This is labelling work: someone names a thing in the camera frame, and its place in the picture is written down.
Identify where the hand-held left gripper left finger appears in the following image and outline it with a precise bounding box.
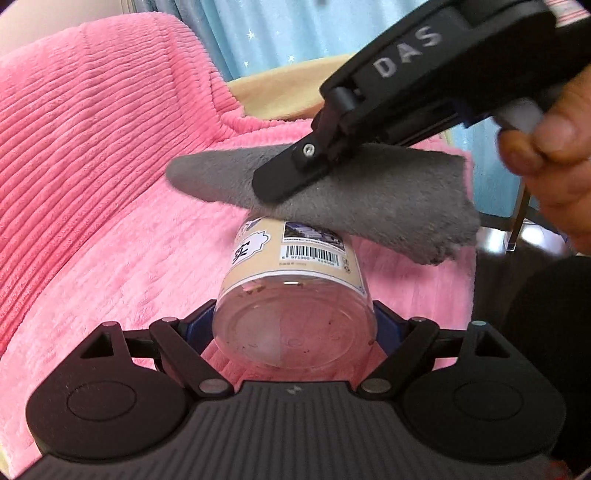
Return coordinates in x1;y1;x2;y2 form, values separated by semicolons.
78;300;234;399

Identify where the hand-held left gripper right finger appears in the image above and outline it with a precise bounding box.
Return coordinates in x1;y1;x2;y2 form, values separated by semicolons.
358;300;513;399

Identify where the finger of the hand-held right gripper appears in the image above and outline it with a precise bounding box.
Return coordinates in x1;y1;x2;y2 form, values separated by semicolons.
253;85;370;204

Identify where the grey cloth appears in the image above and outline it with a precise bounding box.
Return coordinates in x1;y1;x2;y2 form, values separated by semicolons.
165;141;481;266

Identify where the clear plastic jar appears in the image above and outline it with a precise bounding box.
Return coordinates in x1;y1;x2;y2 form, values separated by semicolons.
211;216;379;370

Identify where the person's right hand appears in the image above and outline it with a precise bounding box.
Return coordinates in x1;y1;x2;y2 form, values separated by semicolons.
496;62;591;256

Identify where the metal furniture leg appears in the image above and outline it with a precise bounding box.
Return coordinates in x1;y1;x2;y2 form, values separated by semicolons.
507;182;532;252

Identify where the pink ribbed blanket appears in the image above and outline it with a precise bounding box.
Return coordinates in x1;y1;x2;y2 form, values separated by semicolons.
0;13;478;462

